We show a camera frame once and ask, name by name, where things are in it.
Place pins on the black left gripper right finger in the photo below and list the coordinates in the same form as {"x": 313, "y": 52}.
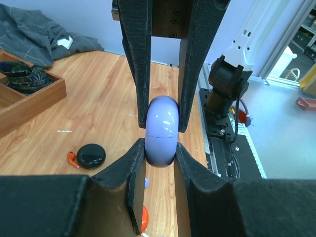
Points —
{"x": 209, "y": 206}

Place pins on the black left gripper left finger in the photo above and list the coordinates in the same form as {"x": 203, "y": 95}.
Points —
{"x": 107, "y": 204}

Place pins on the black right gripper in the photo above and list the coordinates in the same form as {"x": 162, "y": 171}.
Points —
{"x": 195, "y": 22}

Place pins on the orange earbud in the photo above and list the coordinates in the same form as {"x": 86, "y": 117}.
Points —
{"x": 71, "y": 158}

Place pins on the purple earbud case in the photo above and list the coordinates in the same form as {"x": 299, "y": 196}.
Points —
{"x": 162, "y": 127}

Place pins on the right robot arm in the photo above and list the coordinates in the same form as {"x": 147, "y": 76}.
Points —
{"x": 230, "y": 72}

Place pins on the black earbud case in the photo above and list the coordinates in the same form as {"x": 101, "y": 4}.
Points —
{"x": 91, "y": 156}

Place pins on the purple earbud right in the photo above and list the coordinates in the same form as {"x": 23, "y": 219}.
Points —
{"x": 146, "y": 183}

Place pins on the wooden compartment tray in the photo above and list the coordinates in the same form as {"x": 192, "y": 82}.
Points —
{"x": 16, "y": 108}

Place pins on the grey crumpled cloth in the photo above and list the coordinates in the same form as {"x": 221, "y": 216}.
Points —
{"x": 33, "y": 37}

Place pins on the dark green rolled belt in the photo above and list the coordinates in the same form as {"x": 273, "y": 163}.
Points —
{"x": 23, "y": 78}

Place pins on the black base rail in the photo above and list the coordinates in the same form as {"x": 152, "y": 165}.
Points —
{"x": 237, "y": 160}

